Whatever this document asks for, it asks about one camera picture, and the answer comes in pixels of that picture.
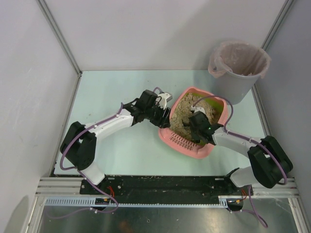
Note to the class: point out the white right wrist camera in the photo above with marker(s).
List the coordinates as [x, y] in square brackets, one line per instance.
[196, 109]

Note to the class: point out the beige cat litter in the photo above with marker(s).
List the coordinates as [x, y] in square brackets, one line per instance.
[180, 118]

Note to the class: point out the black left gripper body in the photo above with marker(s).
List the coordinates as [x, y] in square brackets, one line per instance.
[164, 117]

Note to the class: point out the aluminium corner post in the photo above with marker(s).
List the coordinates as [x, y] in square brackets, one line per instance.
[283, 13]
[58, 34]

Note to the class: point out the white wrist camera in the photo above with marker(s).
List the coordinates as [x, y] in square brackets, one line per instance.
[163, 98]
[196, 109]

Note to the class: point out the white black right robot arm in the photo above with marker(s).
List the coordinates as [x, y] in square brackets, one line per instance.
[269, 164]

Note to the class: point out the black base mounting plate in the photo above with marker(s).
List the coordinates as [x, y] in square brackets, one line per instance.
[167, 188]

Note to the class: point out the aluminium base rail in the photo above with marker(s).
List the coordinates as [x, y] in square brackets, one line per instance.
[70, 186]

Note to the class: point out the slotted grey cable duct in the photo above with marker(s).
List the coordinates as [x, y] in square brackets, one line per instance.
[219, 202]

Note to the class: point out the pink and green litter box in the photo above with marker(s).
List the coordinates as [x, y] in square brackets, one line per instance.
[187, 147]

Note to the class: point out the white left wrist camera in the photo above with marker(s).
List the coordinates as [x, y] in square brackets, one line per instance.
[163, 98]

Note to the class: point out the grey waste bin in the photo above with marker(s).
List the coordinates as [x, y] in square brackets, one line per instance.
[234, 87]

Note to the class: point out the right aluminium corner post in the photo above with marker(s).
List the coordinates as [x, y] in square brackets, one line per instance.
[283, 13]

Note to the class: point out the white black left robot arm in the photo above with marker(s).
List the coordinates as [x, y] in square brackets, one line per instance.
[79, 144]

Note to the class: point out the pink bin liner bag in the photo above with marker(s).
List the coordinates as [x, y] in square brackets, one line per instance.
[240, 58]

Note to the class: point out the left aluminium corner post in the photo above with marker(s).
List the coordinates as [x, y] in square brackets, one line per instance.
[58, 34]

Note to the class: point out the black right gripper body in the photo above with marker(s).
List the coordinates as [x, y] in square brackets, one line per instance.
[192, 124]

